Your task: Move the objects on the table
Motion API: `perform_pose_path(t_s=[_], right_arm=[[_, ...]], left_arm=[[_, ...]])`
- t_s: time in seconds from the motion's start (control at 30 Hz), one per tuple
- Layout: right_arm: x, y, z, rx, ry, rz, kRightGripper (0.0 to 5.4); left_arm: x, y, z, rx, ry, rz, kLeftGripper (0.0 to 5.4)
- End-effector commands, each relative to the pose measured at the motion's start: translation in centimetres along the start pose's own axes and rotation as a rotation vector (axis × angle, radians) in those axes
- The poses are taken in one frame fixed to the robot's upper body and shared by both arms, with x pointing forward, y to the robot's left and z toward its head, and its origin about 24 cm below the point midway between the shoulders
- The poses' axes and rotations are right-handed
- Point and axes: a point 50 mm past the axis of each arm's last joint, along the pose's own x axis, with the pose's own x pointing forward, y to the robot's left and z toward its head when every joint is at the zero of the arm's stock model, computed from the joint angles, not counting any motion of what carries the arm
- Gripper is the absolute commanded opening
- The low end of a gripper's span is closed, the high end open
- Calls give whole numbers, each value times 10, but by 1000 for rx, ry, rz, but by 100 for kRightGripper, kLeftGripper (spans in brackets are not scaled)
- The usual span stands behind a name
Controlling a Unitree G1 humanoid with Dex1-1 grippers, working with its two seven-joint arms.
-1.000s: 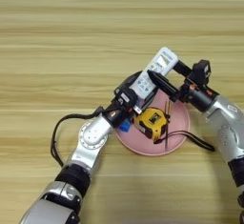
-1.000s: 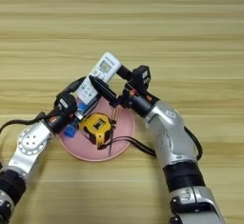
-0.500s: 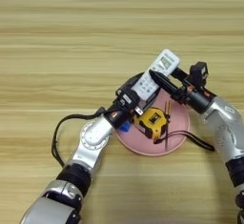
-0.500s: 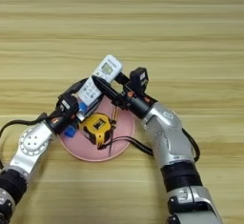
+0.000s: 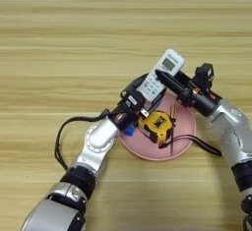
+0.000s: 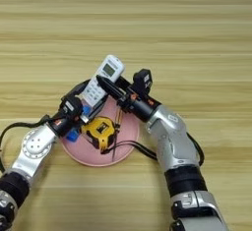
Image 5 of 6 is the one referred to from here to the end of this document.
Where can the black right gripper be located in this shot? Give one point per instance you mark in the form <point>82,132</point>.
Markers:
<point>200,100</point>

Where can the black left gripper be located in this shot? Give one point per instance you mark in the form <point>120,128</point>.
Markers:
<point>126,117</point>

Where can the white remote control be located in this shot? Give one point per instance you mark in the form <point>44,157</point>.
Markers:
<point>160,74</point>

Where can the yellow black tape measure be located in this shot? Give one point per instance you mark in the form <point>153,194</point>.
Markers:
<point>154,125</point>

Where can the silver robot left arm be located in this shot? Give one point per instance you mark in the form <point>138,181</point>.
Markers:
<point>95,143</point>

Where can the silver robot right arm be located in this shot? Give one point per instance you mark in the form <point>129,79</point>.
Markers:
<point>234,136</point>

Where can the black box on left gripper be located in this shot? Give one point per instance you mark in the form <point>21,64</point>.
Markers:
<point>133,99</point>

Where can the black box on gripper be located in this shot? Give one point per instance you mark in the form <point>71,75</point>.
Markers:
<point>133,99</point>
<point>205,75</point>

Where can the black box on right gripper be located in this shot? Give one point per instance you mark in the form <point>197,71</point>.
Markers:
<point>205,75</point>

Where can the blue glue stick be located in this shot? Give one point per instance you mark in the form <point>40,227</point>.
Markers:
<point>130,130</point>

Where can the pink round plate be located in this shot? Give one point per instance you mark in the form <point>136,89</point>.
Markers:
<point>183,133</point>

